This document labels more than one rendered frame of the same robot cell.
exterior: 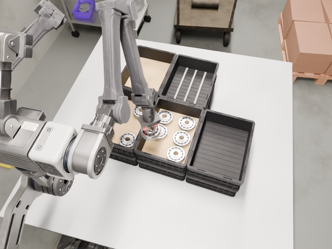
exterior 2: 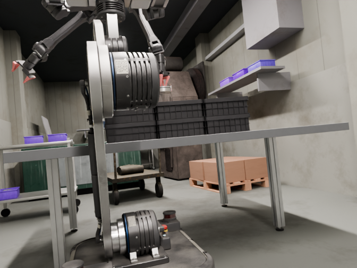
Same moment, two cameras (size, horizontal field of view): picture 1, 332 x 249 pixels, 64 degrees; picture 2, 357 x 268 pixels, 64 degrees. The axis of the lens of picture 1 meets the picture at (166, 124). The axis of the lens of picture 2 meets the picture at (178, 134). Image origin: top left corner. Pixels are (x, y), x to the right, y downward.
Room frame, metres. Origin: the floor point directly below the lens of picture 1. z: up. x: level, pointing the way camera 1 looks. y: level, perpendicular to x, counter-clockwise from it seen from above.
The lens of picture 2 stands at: (-0.83, 0.98, 0.67)
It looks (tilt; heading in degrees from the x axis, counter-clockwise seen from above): 2 degrees up; 328
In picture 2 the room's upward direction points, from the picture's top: 5 degrees counter-clockwise
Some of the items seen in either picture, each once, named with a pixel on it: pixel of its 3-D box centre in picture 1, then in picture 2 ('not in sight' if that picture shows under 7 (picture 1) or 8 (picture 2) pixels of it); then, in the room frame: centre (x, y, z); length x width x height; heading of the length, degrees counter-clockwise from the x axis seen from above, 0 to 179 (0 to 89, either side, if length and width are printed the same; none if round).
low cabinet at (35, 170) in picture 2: not in sight; (87, 166); (4.94, -0.46, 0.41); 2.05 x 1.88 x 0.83; 164
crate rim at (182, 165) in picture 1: (170, 129); (173, 107); (0.80, -0.03, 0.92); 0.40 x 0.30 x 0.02; 159
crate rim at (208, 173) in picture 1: (222, 144); (216, 104); (0.69, -0.31, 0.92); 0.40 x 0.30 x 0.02; 159
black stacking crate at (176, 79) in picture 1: (189, 85); not in sight; (1.17, -0.17, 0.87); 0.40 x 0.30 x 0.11; 159
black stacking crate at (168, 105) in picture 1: (170, 134); (174, 115); (0.80, -0.03, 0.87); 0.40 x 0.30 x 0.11; 159
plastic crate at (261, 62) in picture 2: not in sight; (261, 67); (1.57, -1.81, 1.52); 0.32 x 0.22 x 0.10; 164
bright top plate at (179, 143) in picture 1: (181, 138); not in sight; (0.77, -0.09, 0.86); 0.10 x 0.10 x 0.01
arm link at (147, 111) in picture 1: (147, 107); (159, 59); (0.74, 0.08, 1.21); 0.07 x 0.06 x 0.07; 164
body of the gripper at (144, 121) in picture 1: (148, 116); (160, 69); (0.74, 0.08, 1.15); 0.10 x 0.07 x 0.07; 114
